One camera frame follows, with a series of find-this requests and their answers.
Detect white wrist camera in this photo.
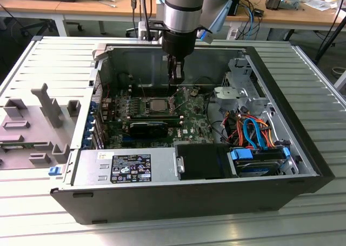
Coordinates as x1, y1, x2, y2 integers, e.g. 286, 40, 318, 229
196, 26, 215, 44
138, 21, 164, 43

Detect grey parts rack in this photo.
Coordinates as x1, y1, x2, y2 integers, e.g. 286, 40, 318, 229
0, 83, 82, 171

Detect silver power supply unit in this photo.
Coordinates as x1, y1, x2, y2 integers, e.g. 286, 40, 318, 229
71, 147, 181, 186

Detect orange wire bundle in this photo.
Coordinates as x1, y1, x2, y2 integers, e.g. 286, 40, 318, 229
224, 116, 276, 149

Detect white power strip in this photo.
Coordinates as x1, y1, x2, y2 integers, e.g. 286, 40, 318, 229
226, 26, 239, 41

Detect black plastic shroud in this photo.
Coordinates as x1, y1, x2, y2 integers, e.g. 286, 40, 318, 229
175, 143, 238, 181

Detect wooden office desk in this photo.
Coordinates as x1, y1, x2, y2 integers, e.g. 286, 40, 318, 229
0, 0, 160, 37
224, 0, 346, 41

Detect black case fan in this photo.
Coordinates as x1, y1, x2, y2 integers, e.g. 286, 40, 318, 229
116, 71, 136, 89

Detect green RAM stick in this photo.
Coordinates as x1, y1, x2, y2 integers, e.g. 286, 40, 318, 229
0, 142, 36, 150
130, 115, 181, 125

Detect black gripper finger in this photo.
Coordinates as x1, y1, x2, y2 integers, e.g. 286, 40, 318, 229
167, 55, 185, 87

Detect silver CPU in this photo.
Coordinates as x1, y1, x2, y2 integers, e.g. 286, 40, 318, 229
150, 99, 170, 113

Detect black office chair base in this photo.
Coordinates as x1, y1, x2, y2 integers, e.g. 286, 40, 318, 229
16, 18, 55, 40

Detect black box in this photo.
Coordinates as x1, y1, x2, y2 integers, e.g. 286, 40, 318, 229
227, 0, 244, 16

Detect grey desktop device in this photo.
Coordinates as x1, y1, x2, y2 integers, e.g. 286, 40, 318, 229
264, 0, 301, 11

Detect metal drive cage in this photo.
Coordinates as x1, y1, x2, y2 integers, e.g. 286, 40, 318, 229
213, 57, 274, 114

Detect hard disk in blue carrier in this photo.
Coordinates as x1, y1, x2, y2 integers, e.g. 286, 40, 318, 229
228, 145, 292, 178

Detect black tripod leg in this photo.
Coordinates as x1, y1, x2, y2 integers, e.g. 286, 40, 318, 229
315, 2, 346, 63

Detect green motherboard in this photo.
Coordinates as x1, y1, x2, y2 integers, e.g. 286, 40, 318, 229
101, 85, 217, 149

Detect black graphics card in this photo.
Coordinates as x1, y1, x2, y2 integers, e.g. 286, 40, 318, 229
129, 121, 169, 139

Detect CPU socket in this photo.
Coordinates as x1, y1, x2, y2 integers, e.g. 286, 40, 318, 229
145, 96, 175, 115

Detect pale blue teach pendant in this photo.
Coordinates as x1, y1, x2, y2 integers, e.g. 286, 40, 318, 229
209, 0, 233, 35

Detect blue data wire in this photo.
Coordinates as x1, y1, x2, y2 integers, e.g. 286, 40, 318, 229
243, 117, 268, 151

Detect black PC case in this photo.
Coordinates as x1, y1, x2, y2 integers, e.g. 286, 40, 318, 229
50, 42, 336, 225

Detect white paper sheets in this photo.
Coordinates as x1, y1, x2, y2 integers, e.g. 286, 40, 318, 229
304, 0, 338, 12

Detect metal socket cover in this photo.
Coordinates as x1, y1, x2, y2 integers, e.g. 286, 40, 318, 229
167, 87, 190, 111

